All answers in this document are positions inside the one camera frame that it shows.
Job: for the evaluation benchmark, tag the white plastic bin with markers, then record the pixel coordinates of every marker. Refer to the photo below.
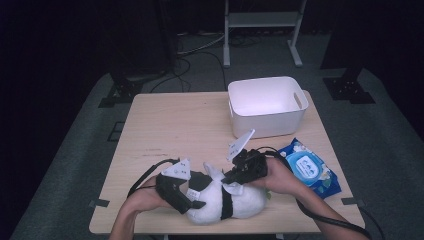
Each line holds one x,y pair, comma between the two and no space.
266,100

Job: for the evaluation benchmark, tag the person's right hand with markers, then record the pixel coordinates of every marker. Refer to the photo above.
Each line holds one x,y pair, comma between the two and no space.
278,178

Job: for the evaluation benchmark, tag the grey tape strip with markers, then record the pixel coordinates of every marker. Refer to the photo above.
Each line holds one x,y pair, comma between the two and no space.
352,201
99,203

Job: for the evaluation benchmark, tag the blue wet wipes pack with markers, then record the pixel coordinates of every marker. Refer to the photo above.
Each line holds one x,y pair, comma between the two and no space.
306,166

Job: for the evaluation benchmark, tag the person's left hand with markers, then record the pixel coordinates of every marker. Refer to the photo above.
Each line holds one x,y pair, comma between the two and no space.
148,196

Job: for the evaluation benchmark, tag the black stand base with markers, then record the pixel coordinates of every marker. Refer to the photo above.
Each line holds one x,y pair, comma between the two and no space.
121,93
348,90

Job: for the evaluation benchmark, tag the panda plush toy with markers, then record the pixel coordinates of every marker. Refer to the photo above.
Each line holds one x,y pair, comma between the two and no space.
246,203

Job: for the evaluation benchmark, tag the white wet wipe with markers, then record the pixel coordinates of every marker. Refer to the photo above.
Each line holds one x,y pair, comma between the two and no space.
235,189

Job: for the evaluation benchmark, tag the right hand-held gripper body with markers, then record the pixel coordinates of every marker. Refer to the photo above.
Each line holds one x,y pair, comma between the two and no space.
250,166

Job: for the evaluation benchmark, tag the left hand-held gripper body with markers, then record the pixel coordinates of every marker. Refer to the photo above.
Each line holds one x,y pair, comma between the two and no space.
175,170

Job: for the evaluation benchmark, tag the white metal stand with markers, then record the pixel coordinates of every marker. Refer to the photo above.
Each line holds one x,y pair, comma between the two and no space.
263,19

